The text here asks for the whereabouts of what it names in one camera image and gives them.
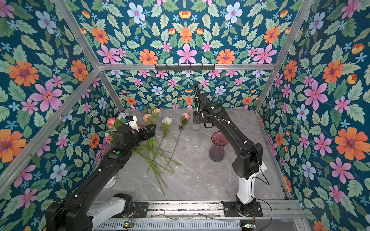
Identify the small pink rose stem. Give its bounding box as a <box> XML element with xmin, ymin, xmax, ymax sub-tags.
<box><xmin>161</xmin><ymin>113</ymin><xmax>190</xmax><ymax>173</ymax></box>

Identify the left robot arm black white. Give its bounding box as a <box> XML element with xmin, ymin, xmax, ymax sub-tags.
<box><xmin>45</xmin><ymin>124</ymin><xmax>156</xmax><ymax>231</ymax></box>

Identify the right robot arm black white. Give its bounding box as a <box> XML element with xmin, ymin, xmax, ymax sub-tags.
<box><xmin>193</xmin><ymin>83</ymin><xmax>267</xmax><ymax>217</ymax></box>

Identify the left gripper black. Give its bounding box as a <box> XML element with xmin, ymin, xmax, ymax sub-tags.
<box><xmin>125</xmin><ymin>123</ymin><xmax>156</xmax><ymax>153</ymax></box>

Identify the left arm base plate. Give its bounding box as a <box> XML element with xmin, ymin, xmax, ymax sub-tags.
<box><xmin>121</xmin><ymin>202</ymin><xmax>149</xmax><ymax>218</ymax></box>

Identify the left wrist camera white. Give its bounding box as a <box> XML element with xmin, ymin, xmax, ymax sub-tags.
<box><xmin>125</xmin><ymin>116</ymin><xmax>139</xmax><ymax>132</ymax></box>

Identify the metal hook rail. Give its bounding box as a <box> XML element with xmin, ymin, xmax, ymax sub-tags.
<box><xmin>154</xmin><ymin>64</ymin><xmax>216</xmax><ymax>72</ymax></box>

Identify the purple ribbed glass vase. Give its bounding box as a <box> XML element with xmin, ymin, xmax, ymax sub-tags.
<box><xmin>209</xmin><ymin>131</ymin><xmax>228</xmax><ymax>162</ymax></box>

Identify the pink rosebud spray stem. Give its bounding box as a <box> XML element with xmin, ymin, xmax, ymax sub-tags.
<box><xmin>142</xmin><ymin>106</ymin><xmax>162</xmax><ymax>125</ymax></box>

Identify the clear glass vase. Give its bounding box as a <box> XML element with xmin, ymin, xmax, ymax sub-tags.
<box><xmin>189</xmin><ymin>124</ymin><xmax>202</xmax><ymax>148</ymax></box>

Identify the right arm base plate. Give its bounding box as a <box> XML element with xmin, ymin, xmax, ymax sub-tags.
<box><xmin>221</xmin><ymin>200</ymin><xmax>263</xmax><ymax>218</ymax></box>

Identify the aluminium front rail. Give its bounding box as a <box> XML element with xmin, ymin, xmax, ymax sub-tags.
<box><xmin>86</xmin><ymin>200</ymin><xmax>304</xmax><ymax>220</ymax></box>

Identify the white rose on table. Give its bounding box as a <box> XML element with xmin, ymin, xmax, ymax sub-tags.
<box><xmin>150</xmin><ymin>116</ymin><xmax>173</xmax><ymax>174</ymax></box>

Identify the white vented cable duct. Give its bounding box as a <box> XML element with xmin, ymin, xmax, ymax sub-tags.
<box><xmin>96</xmin><ymin>220</ymin><xmax>241</xmax><ymax>231</ymax></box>

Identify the small white dial clock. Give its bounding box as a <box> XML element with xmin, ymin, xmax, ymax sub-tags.
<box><xmin>104</xmin><ymin>175</ymin><xmax>117</xmax><ymax>189</ymax></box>

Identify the large pink peony bunch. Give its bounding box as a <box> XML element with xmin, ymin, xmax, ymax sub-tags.
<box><xmin>106</xmin><ymin>112</ymin><xmax>167</xmax><ymax>194</ymax></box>

